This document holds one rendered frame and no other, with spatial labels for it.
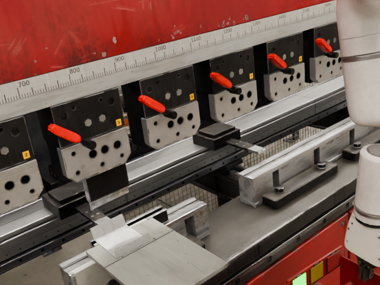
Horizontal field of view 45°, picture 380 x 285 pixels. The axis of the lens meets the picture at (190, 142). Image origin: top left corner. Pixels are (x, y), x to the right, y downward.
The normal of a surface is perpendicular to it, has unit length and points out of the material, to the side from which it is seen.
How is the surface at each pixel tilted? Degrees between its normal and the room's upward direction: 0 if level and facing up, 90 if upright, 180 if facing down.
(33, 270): 0
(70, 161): 90
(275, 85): 90
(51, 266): 0
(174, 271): 0
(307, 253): 90
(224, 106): 90
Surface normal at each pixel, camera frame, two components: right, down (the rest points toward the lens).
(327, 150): 0.63, 0.22
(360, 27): -0.42, 0.26
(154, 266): -0.11, -0.92
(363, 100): -0.60, 0.26
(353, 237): -0.81, 0.30
